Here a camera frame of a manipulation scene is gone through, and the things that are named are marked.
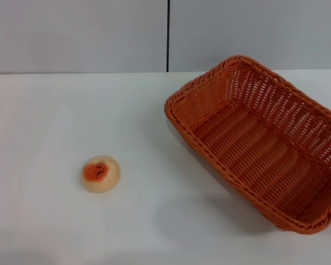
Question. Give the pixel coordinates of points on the orange woven rectangular basket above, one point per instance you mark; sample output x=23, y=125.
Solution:
x=253, y=154

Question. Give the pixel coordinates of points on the round bun with orange centre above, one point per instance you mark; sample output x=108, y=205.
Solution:
x=100, y=175

